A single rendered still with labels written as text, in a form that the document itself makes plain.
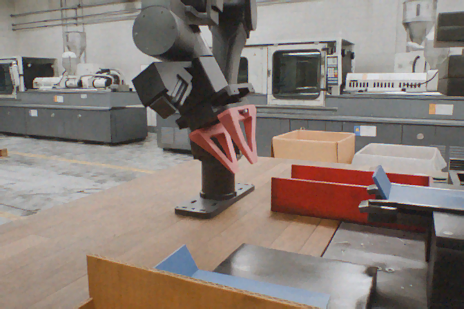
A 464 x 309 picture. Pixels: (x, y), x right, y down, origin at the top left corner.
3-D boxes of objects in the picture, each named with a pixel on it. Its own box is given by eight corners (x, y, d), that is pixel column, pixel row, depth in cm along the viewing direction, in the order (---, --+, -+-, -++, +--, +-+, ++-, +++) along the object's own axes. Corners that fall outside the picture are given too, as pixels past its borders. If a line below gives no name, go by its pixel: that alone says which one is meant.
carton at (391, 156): (364, 199, 327) (366, 141, 319) (442, 210, 299) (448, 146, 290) (343, 225, 267) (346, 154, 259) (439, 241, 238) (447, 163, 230)
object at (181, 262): (184, 270, 41) (182, 243, 41) (330, 298, 35) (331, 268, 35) (144, 303, 35) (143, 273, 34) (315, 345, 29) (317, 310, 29)
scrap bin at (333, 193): (291, 193, 77) (291, 163, 76) (429, 209, 67) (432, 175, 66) (270, 211, 66) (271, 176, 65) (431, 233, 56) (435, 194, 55)
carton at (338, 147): (292, 193, 345) (293, 129, 336) (353, 202, 320) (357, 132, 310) (264, 212, 294) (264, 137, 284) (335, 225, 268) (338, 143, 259)
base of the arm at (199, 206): (256, 151, 79) (225, 148, 82) (208, 171, 61) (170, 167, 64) (256, 189, 80) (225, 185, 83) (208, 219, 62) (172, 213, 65)
